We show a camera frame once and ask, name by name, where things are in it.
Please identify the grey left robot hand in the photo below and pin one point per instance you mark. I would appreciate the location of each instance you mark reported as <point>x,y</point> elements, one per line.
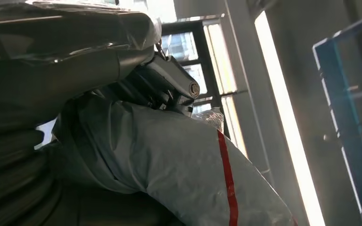
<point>59,62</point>

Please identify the small white red-print courier bag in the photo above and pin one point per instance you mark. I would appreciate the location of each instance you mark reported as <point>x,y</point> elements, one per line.
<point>174,162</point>

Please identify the long bright light strip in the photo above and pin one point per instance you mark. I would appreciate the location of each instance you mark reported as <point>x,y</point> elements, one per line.
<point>288,124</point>

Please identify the black window frame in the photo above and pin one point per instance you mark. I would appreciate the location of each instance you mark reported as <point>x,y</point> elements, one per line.
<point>201,46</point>

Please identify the blue metal rack frame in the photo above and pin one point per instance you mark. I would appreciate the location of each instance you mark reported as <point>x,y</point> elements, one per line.
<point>340,103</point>

